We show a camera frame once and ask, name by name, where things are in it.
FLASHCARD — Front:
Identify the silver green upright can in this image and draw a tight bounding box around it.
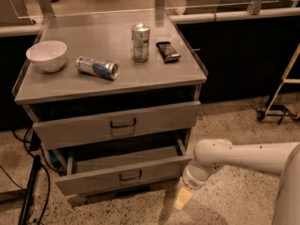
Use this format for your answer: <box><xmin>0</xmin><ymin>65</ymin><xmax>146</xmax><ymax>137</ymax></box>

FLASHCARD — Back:
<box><xmin>131</xmin><ymin>23</ymin><xmax>150</xmax><ymax>62</ymax></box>

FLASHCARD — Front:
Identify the grey metal drawer cabinet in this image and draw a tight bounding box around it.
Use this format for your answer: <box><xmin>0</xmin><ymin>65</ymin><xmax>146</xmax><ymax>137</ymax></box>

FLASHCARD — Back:
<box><xmin>11</xmin><ymin>8</ymin><xmax>209</xmax><ymax>204</ymax></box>

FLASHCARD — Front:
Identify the blue silver can lying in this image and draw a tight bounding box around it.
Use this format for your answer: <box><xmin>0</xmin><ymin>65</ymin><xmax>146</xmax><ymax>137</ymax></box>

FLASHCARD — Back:
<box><xmin>75</xmin><ymin>56</ymin><xmax>119</xmax><ymax>81</ymax></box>

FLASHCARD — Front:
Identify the white bowl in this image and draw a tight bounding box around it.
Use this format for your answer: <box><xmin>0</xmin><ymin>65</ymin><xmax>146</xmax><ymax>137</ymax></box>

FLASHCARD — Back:
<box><xmin>26</xmin><ymin>40</ymin><xmax>68</xmax><ymax>72</ymax></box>

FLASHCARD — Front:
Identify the black bar on floor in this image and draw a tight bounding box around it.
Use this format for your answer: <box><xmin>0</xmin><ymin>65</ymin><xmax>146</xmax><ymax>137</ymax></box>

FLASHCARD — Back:
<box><xmin>18</xmin><ymin>155</ymin><xmax>41</xmax><ymax>225</ymax></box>

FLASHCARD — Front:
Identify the grey top drawer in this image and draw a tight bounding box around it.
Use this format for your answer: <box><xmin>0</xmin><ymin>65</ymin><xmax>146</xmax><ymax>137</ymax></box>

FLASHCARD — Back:
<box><xmin>34</xmin><ymin>101</ymin><xmax>201</xmax><ymax>150</ymax></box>

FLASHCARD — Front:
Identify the yellow wheeled cart frame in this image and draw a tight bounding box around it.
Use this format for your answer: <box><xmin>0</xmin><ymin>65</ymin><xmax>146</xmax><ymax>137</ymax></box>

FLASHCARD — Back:
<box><xmin>256</xmin><ymin>43</ymin><xmax>300</xmax><ymax>125</ymax></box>

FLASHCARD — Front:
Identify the grey drawer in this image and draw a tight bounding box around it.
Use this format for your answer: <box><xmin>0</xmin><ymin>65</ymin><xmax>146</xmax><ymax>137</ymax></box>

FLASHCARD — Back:
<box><xmin>55</xmin><ymin>138</ymin><xmax>191</xmax><ymax>196</ymax></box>
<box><xmin>34</xmin><ymin>101</ymin><xmax>201</xmax><ymax>150</ymax></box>

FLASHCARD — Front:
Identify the white horizontal rail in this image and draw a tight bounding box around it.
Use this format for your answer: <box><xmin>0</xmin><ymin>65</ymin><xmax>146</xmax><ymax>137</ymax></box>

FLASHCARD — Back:
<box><xmin>170</xmin><ymin>7</ymin><xmax>300</xmax><ymax>24</ymax></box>

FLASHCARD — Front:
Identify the dark chocolate bar wrapper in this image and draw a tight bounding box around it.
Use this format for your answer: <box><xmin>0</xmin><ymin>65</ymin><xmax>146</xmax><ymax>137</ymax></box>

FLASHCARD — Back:
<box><xmin>156</xmin><ymin>41</ymin><xmax>181</xmax><ymax>63</ymax></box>

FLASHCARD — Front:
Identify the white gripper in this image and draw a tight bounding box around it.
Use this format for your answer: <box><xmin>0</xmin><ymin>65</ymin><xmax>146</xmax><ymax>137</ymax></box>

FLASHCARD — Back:
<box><xmin>173</xmin><ymin>165</ymin><xmax>207</xmax><ymax>211</ymax></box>

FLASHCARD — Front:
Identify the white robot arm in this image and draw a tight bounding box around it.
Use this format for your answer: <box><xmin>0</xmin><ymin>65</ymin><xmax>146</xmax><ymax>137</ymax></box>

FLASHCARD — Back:
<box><xmin>174</xmin><ymin>139</ymin><xmax>300</xmax><ymax>225</ymax></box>

